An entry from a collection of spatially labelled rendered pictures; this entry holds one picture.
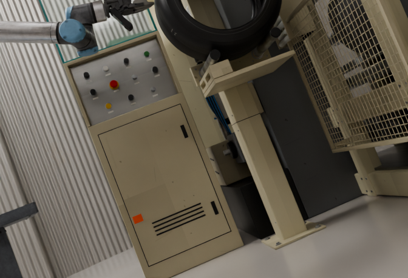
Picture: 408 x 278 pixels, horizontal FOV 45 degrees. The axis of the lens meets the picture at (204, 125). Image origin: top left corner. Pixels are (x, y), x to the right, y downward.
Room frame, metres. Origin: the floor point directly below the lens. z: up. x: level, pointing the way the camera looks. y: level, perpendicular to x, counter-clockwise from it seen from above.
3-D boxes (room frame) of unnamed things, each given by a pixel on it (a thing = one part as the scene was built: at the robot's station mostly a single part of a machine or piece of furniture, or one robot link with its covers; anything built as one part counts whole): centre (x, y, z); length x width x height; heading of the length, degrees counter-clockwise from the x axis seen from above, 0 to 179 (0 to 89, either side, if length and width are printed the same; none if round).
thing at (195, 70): (2.40, -0.24, 0.90); 0.40 x 0.03 x 0.10; 99
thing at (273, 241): (2.47, -0.20, 0.01); 0.27 x 0.27 x 0.02; 9
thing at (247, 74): (2.22, -0.26, 0.80); 0.37 x 0.36 x 0.02; 99
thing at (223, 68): (2.20, -0.12, 0.84); 0.36 x 0.09 x 0.06; 9
